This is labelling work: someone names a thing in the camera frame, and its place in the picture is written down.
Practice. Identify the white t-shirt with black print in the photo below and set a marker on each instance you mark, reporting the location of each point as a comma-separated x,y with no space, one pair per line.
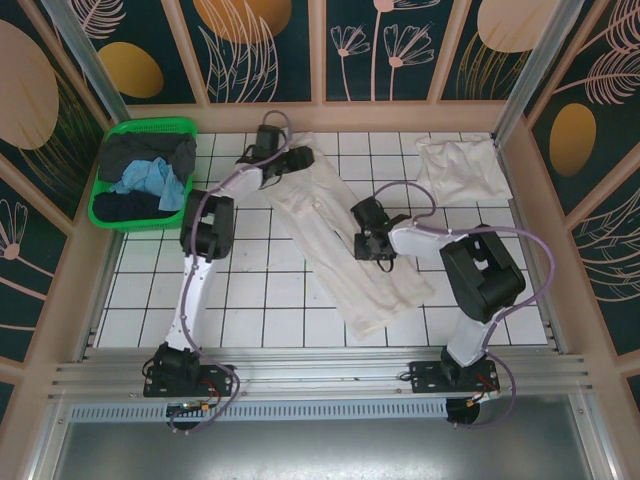
325,235

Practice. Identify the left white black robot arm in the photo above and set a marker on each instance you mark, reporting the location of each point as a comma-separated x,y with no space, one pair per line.
197,290

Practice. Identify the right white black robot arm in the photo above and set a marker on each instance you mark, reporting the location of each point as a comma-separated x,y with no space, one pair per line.
420,245

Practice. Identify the plain white t-shirt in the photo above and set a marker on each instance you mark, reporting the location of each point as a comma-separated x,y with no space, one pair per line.
465,165

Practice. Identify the green plastic basket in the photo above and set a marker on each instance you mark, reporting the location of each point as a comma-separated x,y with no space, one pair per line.
150,124

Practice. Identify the light blue t-shirt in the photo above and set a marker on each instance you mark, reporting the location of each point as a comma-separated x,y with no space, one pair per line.
145,175

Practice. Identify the dark grey t-shirt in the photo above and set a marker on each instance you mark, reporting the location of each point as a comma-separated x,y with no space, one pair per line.
130,147

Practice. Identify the navy blue t-shirt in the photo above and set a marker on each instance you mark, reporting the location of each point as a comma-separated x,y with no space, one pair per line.
125,207

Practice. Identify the grey metal sheet panel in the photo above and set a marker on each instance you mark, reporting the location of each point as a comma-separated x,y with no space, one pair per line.
320,450

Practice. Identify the small controller circuit board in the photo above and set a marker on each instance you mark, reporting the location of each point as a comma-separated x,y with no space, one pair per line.
192,407

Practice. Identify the long aluminium base rail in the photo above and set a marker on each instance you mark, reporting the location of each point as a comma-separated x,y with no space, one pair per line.
320,372

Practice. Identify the aluminium frame post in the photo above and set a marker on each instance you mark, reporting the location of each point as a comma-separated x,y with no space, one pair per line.
75,40
530,65

